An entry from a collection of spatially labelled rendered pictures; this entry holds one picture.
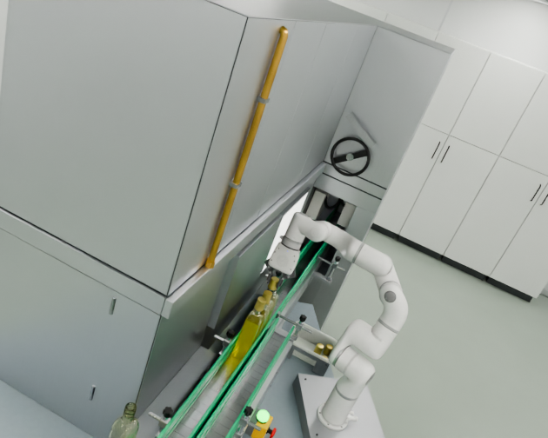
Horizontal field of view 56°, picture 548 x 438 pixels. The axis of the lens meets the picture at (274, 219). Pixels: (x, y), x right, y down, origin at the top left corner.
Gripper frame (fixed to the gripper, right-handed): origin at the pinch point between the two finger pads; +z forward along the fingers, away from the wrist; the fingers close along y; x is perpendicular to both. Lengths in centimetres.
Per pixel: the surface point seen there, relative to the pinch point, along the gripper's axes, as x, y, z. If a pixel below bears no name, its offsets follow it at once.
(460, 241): 380, 116, -14
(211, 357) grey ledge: -11.9, -8.6, 34.9
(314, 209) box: 109, -10, -17
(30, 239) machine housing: -67, -60, 1
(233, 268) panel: -19.0, -12.9, -3.3
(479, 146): 355, 87, -109
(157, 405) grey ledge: -42, -13, 43
